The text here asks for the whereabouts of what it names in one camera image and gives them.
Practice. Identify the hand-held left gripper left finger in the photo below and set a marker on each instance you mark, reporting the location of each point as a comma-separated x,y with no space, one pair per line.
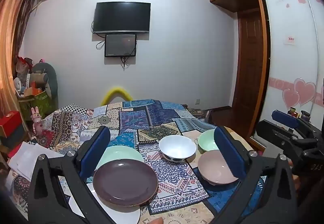
97,150

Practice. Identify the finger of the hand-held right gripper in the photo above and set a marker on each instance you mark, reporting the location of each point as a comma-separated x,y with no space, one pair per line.
286,118
270,135

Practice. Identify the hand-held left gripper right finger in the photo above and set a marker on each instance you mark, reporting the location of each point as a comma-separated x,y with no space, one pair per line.
229,153

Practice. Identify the pink bowl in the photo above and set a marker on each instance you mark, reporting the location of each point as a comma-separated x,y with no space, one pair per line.
215,168

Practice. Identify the green plate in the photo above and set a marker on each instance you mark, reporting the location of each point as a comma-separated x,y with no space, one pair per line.
121,153

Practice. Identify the green bowl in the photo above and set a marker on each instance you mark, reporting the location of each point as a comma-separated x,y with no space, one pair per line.
206,140

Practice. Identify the purple plate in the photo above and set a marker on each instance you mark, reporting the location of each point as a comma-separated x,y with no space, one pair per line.
124,181

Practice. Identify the white bowl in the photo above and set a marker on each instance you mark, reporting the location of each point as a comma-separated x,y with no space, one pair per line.
177,145

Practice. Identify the small dark jar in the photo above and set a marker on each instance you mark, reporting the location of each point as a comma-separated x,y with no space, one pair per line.
292,111
305,115

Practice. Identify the white heart-print wardrobe door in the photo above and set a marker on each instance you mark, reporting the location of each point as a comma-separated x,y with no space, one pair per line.
291,74

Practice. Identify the yellow curved tube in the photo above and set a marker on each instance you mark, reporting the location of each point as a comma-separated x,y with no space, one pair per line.
111,92

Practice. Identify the pink bunny doll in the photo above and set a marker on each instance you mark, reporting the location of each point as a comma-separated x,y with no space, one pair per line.
36,122

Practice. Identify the wooden door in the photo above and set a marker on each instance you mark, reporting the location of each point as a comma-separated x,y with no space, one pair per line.
249,61

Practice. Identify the patchwork printed blanket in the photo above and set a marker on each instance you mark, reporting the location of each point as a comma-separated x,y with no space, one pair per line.
157,117

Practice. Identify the white plate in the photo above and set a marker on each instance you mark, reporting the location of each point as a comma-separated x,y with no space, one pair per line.
126,215

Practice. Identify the green box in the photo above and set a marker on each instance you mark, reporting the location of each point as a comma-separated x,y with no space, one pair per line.
40,102

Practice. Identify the grey plush toy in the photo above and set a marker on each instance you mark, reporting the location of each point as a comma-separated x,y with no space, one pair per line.
50,77

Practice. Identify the red box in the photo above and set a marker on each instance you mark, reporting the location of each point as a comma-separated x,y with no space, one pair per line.
10,122

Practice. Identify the orange curtain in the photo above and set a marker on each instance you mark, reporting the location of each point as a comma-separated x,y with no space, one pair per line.
10,36

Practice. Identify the small wall monitor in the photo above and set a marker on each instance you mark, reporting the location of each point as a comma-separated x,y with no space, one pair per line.
120,45

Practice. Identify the black wall television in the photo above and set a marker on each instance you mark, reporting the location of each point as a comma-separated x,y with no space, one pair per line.
121,16

